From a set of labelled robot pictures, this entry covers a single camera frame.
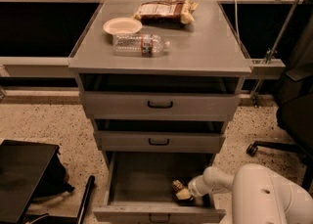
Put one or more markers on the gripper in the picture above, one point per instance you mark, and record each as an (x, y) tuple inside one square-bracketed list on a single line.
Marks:
[(195, 188)]

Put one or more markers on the clear plastic water bottle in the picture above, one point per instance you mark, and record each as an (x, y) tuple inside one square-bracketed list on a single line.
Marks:
[(143, 44)]

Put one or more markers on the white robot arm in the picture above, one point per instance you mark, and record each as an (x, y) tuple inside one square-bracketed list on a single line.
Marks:
[(259, 195)]

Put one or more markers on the black bag on floor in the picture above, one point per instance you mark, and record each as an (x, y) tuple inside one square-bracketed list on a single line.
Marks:
[(54, 180)]

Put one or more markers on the grey bottom drawer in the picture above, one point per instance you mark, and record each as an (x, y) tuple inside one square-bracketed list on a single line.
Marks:
[(139, 190)]

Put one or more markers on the white paper bowl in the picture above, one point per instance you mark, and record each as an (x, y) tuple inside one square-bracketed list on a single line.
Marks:
[(122, 26)]

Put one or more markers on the grey drawer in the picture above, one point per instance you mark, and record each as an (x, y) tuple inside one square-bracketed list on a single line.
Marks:
[(139, 190), (159, 97), (166, 136)]

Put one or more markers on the grey metal drawer cabinet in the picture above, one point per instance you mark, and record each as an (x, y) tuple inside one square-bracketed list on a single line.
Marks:
[(207, 47)]

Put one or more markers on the black tube on floor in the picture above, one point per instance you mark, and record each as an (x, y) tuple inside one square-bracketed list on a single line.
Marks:
[(85, 200)]

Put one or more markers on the grey top drawer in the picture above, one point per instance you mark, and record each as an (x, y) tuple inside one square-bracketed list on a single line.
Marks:
[(159, 97)]

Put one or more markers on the black office chair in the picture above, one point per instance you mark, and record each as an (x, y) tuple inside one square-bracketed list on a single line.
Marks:
[(294, 96)]

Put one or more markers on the brown snack bag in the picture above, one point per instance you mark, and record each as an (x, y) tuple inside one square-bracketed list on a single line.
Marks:
[(166, 10)]

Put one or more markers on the grey middle drawer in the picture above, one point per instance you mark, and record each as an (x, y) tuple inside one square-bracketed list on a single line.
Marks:
[(166, 136)]

